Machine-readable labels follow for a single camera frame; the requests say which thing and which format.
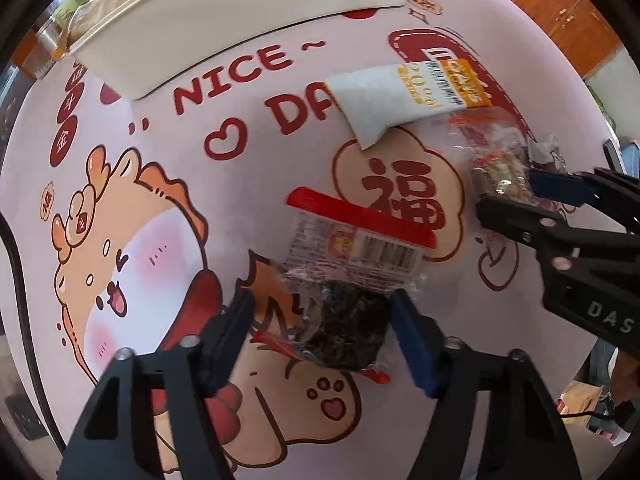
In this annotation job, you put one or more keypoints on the wooden cabinet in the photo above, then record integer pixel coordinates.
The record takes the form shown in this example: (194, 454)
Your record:
(550, 5)

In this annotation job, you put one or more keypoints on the printed cartoon table mat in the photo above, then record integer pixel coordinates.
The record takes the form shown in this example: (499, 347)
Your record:
(150, 185)

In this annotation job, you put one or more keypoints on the cardboard box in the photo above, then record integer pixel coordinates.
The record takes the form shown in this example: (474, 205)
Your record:
(580, 402)

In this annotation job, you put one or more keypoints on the white plastic storage bin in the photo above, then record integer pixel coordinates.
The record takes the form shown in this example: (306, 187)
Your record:
(240, 15)

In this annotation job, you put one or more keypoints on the glass jar orange contents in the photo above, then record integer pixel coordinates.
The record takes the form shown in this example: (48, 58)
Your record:
(52, 45)

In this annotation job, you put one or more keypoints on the white packet yellow label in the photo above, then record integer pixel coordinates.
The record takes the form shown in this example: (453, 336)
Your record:
(385, 102)

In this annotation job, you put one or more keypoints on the dark seaweed packet red top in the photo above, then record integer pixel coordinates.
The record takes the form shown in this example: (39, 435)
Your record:
(345, 280)

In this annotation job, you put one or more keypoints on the clear bag of beige snack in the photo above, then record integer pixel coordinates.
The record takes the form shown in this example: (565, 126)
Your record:
(100, 12)

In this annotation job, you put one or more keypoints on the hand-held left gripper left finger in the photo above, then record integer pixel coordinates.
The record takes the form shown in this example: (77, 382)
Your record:
(235, 330)

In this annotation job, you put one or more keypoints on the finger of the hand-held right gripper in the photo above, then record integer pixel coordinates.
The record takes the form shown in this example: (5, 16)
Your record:
(557, 186)
(515, 217)

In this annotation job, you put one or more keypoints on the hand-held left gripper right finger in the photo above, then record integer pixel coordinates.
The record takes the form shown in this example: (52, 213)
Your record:
(415, 347)

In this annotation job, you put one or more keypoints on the clear packet of mixed nuts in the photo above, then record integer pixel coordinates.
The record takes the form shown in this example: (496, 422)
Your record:
(500, 165)

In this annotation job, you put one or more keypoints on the clear bottle green label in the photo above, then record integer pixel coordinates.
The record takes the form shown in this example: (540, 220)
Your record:
(72, 0)

